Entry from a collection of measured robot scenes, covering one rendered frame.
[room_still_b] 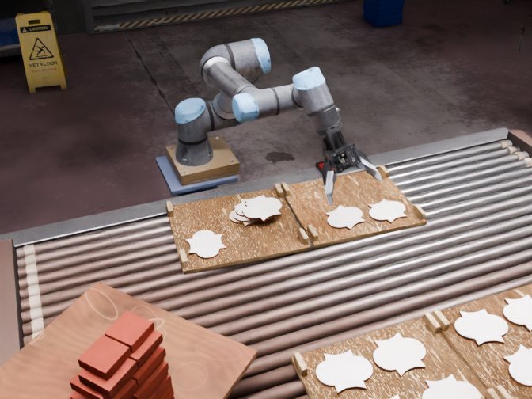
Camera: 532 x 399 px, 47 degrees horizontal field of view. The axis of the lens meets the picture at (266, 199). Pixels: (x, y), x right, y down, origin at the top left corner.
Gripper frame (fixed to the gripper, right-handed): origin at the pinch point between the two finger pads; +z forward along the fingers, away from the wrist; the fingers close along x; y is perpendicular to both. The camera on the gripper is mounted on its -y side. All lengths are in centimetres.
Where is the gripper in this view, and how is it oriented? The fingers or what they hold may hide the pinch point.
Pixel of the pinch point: (355, 194)
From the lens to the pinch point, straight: 164.7
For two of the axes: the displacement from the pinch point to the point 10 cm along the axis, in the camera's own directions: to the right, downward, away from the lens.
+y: 0.9, 1.5, -9.8
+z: 4.1, 8.9, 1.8
